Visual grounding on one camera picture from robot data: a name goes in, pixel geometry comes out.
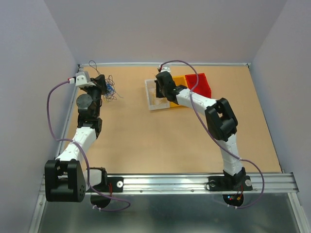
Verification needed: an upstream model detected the metal front plate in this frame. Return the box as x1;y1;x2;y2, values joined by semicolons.
30;193;310;233

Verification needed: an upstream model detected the red plastic bin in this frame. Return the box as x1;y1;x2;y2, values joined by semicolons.
185;73;212;98

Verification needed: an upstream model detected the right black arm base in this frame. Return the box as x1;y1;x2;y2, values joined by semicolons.
205;176;253;192

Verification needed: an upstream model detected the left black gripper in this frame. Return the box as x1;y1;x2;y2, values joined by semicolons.
83;74;109;117

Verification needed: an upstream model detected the aluminium rail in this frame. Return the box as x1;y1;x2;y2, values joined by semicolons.
50;64;85;175
78;62;251;68
38;172;300;195

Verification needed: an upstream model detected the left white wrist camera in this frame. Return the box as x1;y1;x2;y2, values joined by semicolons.
75;71;95;88

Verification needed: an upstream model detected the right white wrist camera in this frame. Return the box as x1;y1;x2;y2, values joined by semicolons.
158;67;171;73

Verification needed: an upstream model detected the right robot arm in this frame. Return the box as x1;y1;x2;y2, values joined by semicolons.
155;71;246;191

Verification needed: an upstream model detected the blue wire bundle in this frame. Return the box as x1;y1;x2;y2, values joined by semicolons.
88;60;124;102

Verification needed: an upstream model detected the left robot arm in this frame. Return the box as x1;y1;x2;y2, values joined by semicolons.
44;72;108;202

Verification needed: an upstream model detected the aluminium back rail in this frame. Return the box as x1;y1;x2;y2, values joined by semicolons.
78;62;251;68

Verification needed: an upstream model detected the white plastic bin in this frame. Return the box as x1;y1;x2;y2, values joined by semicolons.
144;79;170;111

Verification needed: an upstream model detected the aluminium left rail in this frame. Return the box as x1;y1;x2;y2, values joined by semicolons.
50;64;85;175

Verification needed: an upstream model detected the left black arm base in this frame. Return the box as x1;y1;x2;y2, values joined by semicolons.
93;176;124;193

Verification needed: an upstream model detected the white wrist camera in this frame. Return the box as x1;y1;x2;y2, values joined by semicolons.
158;67;171;73
75;71;95;88

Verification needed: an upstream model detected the yellow plastic bin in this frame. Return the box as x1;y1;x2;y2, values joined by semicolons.
170;75;188;108

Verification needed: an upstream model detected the aluminium front rail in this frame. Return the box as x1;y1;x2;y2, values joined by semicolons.
38;172;300;195

